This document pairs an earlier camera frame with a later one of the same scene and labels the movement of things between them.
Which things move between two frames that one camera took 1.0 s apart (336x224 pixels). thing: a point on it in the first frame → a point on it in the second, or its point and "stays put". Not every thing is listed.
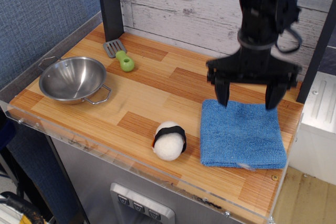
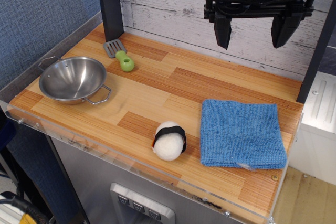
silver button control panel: [134, 208] stays put
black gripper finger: [222, 89] → [222, 29]
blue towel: [241, 135] stays put
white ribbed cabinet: [313, 150] stays put
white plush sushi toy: [169, 141] stays put
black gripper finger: [274, 93] → [282, 28]
